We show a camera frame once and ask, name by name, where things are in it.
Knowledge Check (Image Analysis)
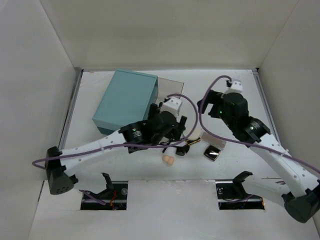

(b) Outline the black kabuki brush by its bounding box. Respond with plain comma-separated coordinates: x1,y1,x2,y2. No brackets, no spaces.
159,136,185,153

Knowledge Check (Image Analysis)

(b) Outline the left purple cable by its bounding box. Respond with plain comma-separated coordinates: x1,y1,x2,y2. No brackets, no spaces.
31,93,200,206

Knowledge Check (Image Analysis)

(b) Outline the clear acrylic box door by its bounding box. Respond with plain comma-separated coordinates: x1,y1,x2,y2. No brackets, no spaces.
156,77,184,103

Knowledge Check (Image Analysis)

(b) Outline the teal makeup organizer box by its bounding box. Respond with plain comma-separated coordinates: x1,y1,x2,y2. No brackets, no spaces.
92,69,158,135

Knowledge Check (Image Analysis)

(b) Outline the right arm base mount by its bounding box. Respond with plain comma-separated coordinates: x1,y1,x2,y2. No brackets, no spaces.
215,171,265,210

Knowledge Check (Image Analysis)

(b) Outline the gold black mirror compact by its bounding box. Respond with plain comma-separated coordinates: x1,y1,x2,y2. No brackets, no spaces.
203,145,221,162

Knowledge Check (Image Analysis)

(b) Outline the purple cable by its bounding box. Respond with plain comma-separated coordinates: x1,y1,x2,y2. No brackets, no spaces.
198,75,320,203
31,93,200,206

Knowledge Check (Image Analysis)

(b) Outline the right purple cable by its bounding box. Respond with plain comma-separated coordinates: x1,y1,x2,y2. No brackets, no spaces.
198,75,320,203

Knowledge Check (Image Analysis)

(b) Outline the white round powder puff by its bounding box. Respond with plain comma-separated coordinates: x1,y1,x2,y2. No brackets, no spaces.
186,128,203,141

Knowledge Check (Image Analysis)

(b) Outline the peach makeup sponge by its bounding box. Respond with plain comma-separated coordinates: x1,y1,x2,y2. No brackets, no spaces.
162,155,175,167

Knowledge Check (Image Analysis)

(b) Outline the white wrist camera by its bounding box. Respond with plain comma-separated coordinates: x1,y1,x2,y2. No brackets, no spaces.
160,97,183,117
224,79,243,94

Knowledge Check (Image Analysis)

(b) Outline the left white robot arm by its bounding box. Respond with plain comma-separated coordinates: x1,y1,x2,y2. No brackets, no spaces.
44,97,187,195

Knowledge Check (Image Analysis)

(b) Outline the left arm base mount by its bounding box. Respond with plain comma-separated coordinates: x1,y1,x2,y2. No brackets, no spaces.
80,173,129,211

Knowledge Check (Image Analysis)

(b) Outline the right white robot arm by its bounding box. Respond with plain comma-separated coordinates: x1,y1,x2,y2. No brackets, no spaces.
197,90,320,223

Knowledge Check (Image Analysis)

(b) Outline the black fan brush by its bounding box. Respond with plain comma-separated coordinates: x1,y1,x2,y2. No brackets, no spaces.
162,141,190,157

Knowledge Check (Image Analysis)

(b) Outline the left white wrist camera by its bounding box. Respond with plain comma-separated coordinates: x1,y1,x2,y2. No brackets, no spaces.
160,97,183,117

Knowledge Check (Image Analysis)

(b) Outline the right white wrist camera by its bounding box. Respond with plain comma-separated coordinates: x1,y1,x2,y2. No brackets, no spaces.
224,79,243,94

